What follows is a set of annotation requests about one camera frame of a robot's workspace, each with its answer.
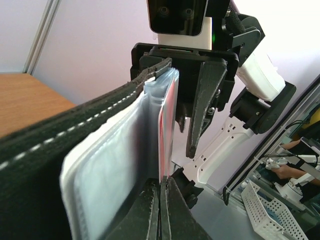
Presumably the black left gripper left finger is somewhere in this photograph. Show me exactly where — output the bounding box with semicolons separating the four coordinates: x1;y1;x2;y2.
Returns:
106;178;159;240

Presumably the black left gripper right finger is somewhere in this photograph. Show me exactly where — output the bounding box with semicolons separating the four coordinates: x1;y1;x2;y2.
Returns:
159;176;211;240

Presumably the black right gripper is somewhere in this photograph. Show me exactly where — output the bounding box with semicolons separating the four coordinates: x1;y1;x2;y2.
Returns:
130;43;239;158

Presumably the red credit card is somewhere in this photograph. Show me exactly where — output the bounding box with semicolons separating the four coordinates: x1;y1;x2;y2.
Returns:
158;77;179;182

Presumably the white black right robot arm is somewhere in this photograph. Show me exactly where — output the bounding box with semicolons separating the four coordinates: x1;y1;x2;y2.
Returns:
130;0;296;208

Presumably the white perforated basket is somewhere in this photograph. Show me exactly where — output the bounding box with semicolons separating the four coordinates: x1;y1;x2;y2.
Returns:
241;181;308;240

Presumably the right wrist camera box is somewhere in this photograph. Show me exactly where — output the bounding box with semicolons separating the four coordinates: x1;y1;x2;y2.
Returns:
146;0;213;50

